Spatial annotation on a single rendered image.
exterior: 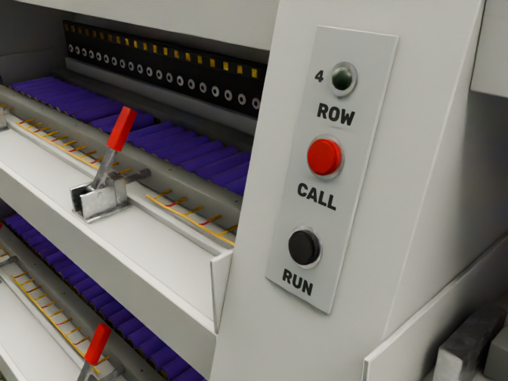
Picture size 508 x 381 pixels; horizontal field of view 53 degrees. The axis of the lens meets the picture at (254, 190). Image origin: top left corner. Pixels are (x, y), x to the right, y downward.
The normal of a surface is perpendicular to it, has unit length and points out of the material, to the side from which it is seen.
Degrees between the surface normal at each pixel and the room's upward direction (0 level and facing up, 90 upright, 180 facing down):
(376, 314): 90
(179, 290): 15
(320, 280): 90
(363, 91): 90
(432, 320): 90
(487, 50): 105
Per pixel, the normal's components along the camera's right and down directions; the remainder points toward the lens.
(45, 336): -0.01, -0.89
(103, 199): 0.69, 0.32
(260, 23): -0.72, 0.32
